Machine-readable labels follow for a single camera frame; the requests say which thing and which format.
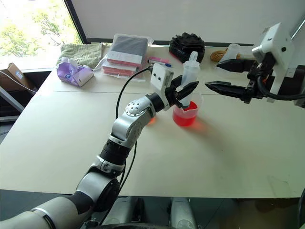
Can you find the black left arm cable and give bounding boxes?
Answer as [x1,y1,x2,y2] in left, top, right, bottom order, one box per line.
[99,66,154,226]

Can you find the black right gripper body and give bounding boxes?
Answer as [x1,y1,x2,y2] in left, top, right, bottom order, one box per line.
[242,53,275,104]

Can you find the green towel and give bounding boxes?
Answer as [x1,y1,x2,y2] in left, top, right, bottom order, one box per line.
[59,42,112,69]

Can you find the brown cardboard box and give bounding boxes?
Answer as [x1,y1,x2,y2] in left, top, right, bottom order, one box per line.
[0,62,36,93]

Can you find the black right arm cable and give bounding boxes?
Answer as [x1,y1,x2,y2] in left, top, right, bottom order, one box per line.
[256,71,305,102]

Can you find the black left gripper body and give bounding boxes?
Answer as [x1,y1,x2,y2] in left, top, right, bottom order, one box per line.
[165,85,183,108]

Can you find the empty clear plastic cup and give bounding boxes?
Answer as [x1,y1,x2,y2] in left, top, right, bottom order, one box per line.
[223,43,241,62]

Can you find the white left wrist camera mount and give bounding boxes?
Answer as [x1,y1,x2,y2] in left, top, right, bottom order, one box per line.
[150,63,176,112]

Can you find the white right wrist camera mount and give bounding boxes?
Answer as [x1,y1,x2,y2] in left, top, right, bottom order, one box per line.
[252,22,296,103]

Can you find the white pen with blue cap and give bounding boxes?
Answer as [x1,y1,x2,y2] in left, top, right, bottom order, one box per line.
[147,59,172,68]

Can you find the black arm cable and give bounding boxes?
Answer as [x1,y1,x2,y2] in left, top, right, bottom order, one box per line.
[99,66,154,226]
[256,71,305,102]

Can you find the clear plastic syringe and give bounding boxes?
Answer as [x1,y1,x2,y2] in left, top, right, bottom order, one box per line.
[180,51,201,109]

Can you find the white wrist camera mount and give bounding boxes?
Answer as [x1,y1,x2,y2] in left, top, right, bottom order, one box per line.
[252,22,296,103]
[150,63,176,112]

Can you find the black crumpled gloves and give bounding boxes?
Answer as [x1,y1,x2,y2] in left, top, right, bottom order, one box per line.
[168,32,206,64]

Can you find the purple tissue pack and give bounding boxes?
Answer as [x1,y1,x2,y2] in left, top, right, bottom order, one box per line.
[56,57,95,87]

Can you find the silver metal bar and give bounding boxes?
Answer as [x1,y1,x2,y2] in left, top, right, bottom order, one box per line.
[289,14,305,39]

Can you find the red book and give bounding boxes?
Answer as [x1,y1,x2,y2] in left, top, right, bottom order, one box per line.
[102,61,139,77]

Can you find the grey notebook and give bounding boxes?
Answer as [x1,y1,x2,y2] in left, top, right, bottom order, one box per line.
[106,35,148,67]

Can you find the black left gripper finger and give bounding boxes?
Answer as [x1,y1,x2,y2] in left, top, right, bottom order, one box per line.
[175,81,200,102]
[169,75,183,93]

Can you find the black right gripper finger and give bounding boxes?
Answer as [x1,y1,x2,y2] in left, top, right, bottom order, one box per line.
[204,80,249,101]
[216,59,257,73]

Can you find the clear cup with red liquid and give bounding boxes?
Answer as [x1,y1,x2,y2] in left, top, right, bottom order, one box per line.
[172,93,204,127]

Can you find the stack of packets in plastic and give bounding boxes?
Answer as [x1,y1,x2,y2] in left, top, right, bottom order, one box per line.
[92,33,153,83]

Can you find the tan rope coil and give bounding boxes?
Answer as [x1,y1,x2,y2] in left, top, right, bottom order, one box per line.
[210,49,229,63]

